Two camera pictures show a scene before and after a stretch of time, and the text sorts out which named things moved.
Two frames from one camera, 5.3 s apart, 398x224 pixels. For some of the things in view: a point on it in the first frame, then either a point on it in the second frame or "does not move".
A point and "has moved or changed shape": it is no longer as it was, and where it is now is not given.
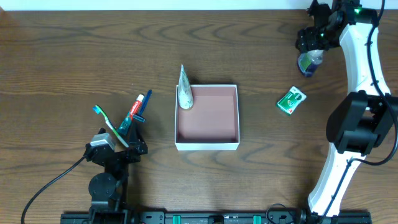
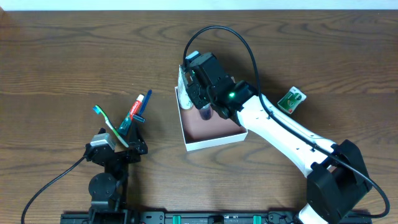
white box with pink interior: (212, 122) has moved or changed shape
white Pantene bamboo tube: (185, 96) does not move
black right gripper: (311, 42) to (195, 94)
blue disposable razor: (140, 116) does not move
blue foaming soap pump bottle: (308, 61) to (206, 112)
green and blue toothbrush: (97, 109) does not move
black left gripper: (125, 153) does not move
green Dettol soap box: (291, 99) does not move
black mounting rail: (216, 218) does not move
